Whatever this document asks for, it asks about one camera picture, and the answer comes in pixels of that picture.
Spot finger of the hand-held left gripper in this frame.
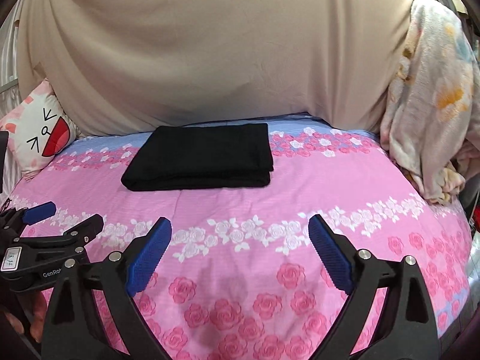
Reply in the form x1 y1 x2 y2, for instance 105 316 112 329
13 213 106 249
0 201 58 238

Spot beige cloth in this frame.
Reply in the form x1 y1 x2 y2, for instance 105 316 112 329
17 0 428 138

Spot black pants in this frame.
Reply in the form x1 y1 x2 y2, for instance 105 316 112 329
121 123 275 193

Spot pink floral bedsheet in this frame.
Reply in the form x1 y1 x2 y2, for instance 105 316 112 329
7 114 475 360

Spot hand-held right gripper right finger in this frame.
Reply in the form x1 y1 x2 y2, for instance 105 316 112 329
307 214 440 360

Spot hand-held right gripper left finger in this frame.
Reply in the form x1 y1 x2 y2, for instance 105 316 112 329
40 217 173 360

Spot person's left hand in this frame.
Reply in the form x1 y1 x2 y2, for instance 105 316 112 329
5 292 52 344

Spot cream floral fleece blanket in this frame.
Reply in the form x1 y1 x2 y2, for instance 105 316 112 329
379 0 478 206

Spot white cat face pillow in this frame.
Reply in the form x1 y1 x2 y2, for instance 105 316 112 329
0 78 82 176

